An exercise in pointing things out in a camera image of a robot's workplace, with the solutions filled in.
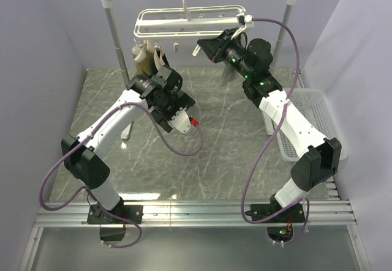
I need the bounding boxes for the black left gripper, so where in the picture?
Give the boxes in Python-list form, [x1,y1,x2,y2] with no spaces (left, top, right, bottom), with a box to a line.
[151,87,195,133]

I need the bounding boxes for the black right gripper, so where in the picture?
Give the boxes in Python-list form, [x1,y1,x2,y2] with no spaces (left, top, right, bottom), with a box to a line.
[198,29,254,80]

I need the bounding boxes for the white clip hanger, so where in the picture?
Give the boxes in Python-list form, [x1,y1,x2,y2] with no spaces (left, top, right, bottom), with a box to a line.
[134,0,247,51]

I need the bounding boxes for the khaki underwear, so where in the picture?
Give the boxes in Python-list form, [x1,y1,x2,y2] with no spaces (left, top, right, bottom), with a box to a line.
[132,39,155,77]

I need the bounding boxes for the black underwear beige waistband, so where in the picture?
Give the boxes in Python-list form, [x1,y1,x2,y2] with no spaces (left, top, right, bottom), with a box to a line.
[153,48,170,75]

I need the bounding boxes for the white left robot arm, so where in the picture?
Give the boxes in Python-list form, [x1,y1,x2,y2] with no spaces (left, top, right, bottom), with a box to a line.
[61,65,195,223]

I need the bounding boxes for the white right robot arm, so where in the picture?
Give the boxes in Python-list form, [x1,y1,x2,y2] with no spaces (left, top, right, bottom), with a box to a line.
[197,29,342,222]

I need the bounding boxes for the grey hanging underwear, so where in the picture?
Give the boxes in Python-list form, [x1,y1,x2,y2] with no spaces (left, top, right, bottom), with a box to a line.
[218,64,238,87]

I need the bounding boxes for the white plastic basket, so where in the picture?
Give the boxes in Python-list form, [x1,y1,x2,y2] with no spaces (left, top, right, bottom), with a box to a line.
[277,88,348,162]

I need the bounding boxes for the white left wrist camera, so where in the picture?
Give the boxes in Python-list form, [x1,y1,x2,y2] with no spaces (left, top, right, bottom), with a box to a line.
[168,109,192,135]

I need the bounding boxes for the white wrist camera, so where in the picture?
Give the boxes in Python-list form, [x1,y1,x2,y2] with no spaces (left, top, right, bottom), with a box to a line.
[231,12,254,40]
[168,109,192,135]

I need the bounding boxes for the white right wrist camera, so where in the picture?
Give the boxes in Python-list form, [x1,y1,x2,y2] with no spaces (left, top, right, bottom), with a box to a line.
[231,12,254,40]

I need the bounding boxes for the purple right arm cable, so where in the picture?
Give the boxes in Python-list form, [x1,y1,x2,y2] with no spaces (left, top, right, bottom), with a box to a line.
[240,17,310,246]

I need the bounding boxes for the aluminium mounting rail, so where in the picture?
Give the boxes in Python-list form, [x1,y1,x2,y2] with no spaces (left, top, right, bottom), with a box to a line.
[33,199,356,228]

